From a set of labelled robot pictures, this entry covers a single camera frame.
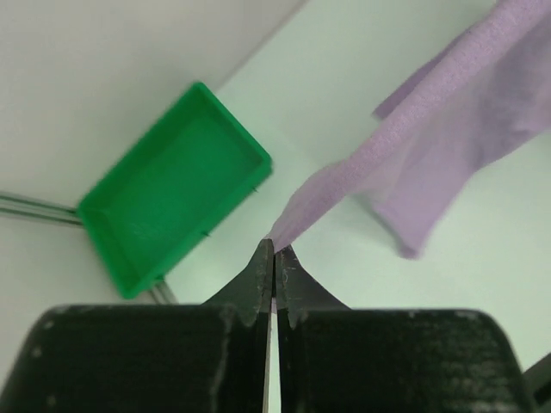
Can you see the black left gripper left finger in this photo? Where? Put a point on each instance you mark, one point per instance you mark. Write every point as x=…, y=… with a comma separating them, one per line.
x=212, y=357

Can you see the purple t shirt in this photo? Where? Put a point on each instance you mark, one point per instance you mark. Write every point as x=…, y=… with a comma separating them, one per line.
x=482, y=97

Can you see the green plastic tray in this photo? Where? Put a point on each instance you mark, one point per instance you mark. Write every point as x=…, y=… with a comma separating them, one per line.
x=183, y=177

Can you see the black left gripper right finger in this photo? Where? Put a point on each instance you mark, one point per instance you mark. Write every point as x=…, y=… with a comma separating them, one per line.
x=337, y=359

